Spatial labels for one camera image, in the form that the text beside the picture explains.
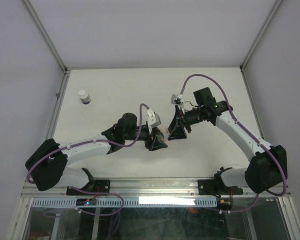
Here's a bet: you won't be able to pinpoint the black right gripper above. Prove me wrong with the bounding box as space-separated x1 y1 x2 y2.
167 105 204 141

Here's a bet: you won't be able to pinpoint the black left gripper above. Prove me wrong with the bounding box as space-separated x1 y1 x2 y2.
124 126 168 151

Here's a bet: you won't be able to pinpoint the clear bottle orange pills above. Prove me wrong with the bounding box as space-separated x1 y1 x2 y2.
160 128 170 142

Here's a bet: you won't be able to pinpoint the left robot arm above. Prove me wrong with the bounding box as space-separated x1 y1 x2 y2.
25 113 168 195

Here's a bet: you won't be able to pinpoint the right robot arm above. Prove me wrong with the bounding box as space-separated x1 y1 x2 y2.
167 87 288 194

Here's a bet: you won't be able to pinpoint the white cap pill bottle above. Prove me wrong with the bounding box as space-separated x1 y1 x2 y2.
78 89 91 105

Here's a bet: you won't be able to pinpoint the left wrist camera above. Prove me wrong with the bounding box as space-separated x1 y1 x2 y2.
146 108 161 129

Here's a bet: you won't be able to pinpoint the aluminium frame rail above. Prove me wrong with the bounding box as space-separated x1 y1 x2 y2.
21 176 291 199

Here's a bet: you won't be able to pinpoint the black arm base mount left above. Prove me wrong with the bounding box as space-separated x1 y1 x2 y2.
66 179 111 196

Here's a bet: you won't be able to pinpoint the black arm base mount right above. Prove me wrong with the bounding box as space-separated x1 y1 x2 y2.
197 179 243 198

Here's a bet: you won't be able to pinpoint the grey slotted cable duct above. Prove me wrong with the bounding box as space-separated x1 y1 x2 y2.
31 196 217 209

